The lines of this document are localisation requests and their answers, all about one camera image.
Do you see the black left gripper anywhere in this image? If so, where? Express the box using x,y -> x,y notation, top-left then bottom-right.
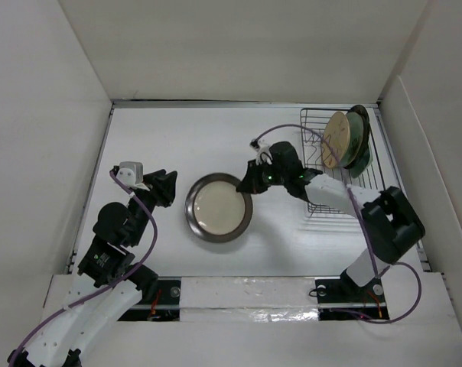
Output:
129,168 -> 177,245

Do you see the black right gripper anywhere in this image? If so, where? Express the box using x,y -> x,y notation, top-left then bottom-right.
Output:
236,157 -> 288,194

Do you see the grey rim cream plate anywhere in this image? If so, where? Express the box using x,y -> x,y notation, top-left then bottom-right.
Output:
184,173 -> 253,243

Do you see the black wire dish rack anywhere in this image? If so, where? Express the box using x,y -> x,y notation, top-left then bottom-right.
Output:
298,108 -> 389,221

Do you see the yellow bird pattern plate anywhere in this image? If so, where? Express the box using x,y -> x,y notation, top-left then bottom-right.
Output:
321,112 -> 350,168

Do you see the teal rectangular divided plate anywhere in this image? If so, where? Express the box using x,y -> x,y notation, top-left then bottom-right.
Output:
346,147 -> 372,178

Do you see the teal round floral plate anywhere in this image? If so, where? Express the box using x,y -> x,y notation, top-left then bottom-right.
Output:
340,112 -> 364,168

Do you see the dark striped rim plate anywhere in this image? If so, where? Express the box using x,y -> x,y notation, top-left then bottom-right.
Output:
349,105 -> 370,168

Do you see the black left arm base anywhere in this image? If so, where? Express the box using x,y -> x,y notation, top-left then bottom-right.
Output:
119,277 -> 181,322

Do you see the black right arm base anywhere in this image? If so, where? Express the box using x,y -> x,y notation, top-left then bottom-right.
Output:
308,278 -> 389,321

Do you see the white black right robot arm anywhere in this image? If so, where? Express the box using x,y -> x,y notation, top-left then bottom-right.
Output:
236,140 -> 425,300

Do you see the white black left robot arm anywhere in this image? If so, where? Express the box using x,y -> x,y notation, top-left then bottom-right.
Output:
8,162 -> 177,366

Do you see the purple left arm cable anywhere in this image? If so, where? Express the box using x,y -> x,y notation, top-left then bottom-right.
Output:
7,167 -> 158,367

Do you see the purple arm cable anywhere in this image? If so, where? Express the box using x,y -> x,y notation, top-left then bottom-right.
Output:
7,167 -> 158,367
253,122 -> 423,324

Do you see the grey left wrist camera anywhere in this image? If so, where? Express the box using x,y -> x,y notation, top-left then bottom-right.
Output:
116,161 -> 143,187

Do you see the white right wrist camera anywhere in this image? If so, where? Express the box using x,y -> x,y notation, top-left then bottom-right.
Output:
249,139 -> 272,165

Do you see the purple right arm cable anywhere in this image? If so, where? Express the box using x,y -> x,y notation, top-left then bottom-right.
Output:
253,122 -> 423,324

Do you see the white foam front rail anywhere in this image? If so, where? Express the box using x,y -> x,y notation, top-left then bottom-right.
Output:
179,277 -> 319,323

